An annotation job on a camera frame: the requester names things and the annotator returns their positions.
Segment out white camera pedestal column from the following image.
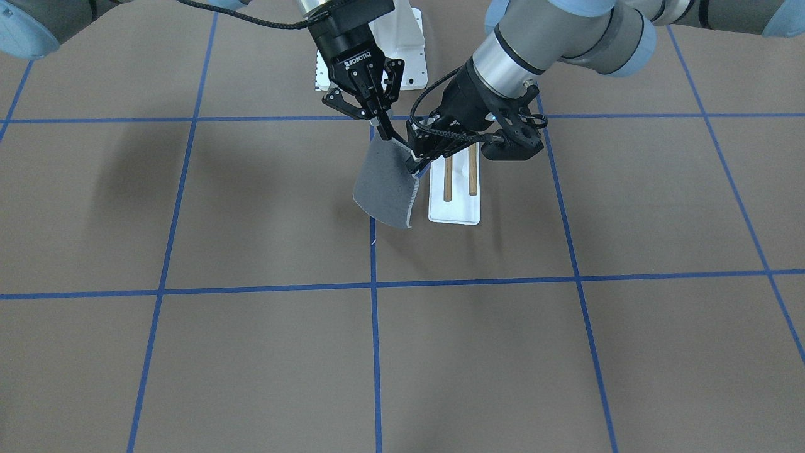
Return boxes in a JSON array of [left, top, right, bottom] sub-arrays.
[[314, 1, 428, 91]]

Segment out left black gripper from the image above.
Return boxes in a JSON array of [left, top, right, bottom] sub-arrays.
[[406, 58, 504, 174]]

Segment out white wooden towel rack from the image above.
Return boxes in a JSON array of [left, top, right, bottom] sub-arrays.
[[428, 143, 481, 226]]

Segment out blue and grey towel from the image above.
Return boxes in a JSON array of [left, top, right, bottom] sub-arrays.
[[353, 135, 430, 230]]

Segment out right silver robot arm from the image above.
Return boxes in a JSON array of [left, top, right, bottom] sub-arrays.
[[1, 1, 405, 140]]

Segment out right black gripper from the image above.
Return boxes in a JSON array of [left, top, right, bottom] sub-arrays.
[[307, 1, 405, 141]]

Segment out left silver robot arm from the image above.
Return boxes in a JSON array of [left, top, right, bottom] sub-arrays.
[[405, 1, 803, 174]]

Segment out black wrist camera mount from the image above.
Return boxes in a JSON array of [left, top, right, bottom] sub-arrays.
[[481, 85, 547, 161]]

